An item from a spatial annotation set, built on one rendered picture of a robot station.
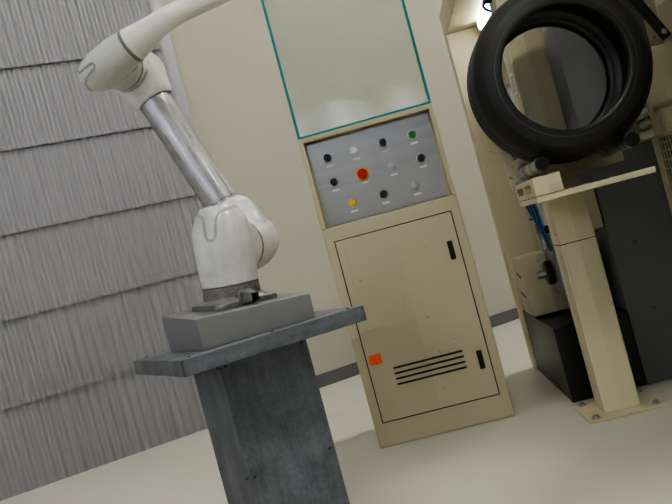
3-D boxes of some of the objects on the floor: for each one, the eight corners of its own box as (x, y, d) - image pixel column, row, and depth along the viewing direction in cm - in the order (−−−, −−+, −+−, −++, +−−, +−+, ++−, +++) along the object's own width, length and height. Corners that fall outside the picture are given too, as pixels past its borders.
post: (595, 408, 303) (420, -249, 303) (631, 399, 302) (455, -260, 302) (604, 416, 290) (421, -270, 290) (642, 406, 289) (458, -282, 289)
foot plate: (573, 408, 311) (572, 402, 311) (644, 391, 309) (642, 385, 309) (590, 424, 284) (588, 418, 284) (667, 405, 282) (666, 399, 282)
